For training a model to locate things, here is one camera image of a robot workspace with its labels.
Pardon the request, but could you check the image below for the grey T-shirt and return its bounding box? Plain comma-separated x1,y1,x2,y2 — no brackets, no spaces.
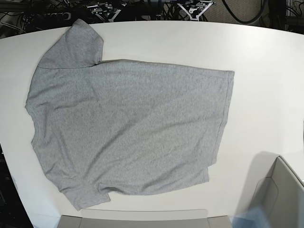
25,19,234,210

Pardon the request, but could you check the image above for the grey bin at bottom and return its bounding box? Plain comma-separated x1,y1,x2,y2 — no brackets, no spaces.
58,209,232,228

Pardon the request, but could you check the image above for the grey bin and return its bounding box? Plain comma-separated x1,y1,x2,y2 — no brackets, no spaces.
58,209,232,228
248,156,304,228

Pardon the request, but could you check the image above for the grey bin at right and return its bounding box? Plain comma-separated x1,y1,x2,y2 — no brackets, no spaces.
248,156,304,228

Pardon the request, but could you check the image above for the blue cloth in bin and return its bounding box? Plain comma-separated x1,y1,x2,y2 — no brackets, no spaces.
230,207,265,228

